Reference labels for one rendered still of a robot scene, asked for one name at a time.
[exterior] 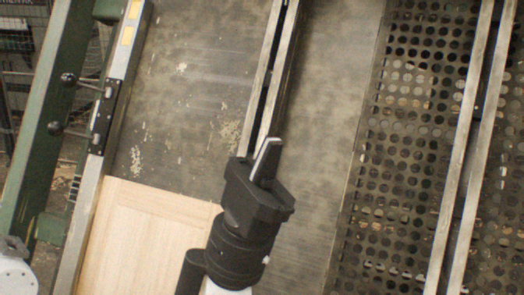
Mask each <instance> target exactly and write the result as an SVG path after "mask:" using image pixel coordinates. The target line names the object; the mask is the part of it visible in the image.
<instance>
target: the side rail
mask: <svg viewBox="0 0 524 295"><path fill-rule="evenodd" d="M95 2H96V0H55V4H54V7H53V10H52V13H51V18H50V22H49V25H48V30H47V33H46V36H44V43H43V45H42V49H41V53H40V58H39V61H38V64H37V69H36V72H35V75H34V82H33V84H32V88H31V91H30V96H29V97H28V100H27V105H26V108H25V111H24V114H23V120H22V123H21V127H20V129H19V136H18V138H17V142H16V146H15V150H14V154H13V157H12V162H11V165H10V168H9V174H8V177H7V180H6V183H5V186H4V189H3V192H2V198H1V205H2V209H0V235H7V236H18V237H19V238H20V239H21V240H22V242H23V244H24V245H25V247H27V250H28V251H29V252H30V257H29V258H23V261H25V262H26V263H27V264H28V265H29V266H31V263H32V260H33V256H34V252H35V247H36V244H37V240H36V239H34V232H35V229H36V225H37V220H38V217H39V214H40V213H41V212H43V211H45V208H46V204H47V201H48V196H49V193H50V189H51V184H52V180H53V177H54V174H55V168H56V165H57V162H58V159H59V156H60V152H61V149H62V143H63V141H64V137H65V133H63V134H62V135H61V136H60V137H52V136H50V135H49V133H48V130H47V127H48V124H49V123H51V122H54V121H57V122H60V123H62V125H63V126H64V129H66V128H67V125H68V121H69V116H70V112H71V109H72V106H73V101H74V97H75V93H76V89H77V88H78V86H77V85H75V86H74V87H73V88H65V87H63V86H62V85H61V82H60V80H61V76H62V74H64V73H72V74H73V75H74V76H76V78H77V80H78V82H80V75H81V73H82V69H83V64H84V60H85V57H86V53H87V48H88V45H89V41H90V36H91V33H93V29H94V23H95V18H93V16H92V15H93V11H94V6H95Z"/></svg>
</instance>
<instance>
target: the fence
mask: <svg viewBox="0 0 524 295"><path fill-rule="evenodd" d="M132 1H141V3H140V8H139V12H138V16H137V19H136V20H130V19H127V17H128V14H129V11H130V7H131V5H132ZM153 7H154V3H152V2H151V1H149V0H129V2H128V5H127V8H126V14H125V17H124V20H123V24H122V29H121V33H120V36H119V42H118V45H117V48H116V52H115V54H114V58H113V61H112V67H111V70H110V73H109V77H112V78H118V79H122V80H123V82H122V89H121V92H120V95H119V98H118V101H117V105H116V108H115V114H114V117H113V121H112V127H111V129H110V133H109V137H108V142H107V146H106V149H105V153H104V157H99V156H96V155H90V154H89V155H88V159H87V164H86V167H85V170H84V174H83V180H82V183H81V187H80V190H79V193H78V196H77V199H76V205H75V208H74V212H73V217H72V221H71V224H70V227H69V233H68V236H67V240H66V243H65V249H64V252H63V256H62V261H61V265H60V268H59V271H58V277H57V280H56V284H55V289H54V293H53V295H75V294H76V288H77V286H78V282H79V278H80V273H81V269H82V266H83V259H84V257H85V253H86V250H87V245H88V240H89V237H90V231H91V229H92V225H93V221H94V216H95V212H96V209H97V203H98V199H99V197H100V194H101V190H102V187H103V183H104V178H105V176H110V173H111V169H112V163H113V160H114V157H115V150H116V147H117V143H118V140H119V134H120V131H122V125H123V122H124V118H125V114H126V109H127V106H128V103H129V96H130V93H131V90H132V86H133V80H134V76H135V73H136V71H137V67H138V64H139V61H140V55H141V52H142V47H143V42H144V39H145V36H146V32H147V26H148V23H149V19H150V17H151V13H152V9H153ZM125 26H128V27H134V31H133V34H132V37H131V41H130V44H129V45H124V44H121V42H122V36H123V33H124V29H125Z"/></svg>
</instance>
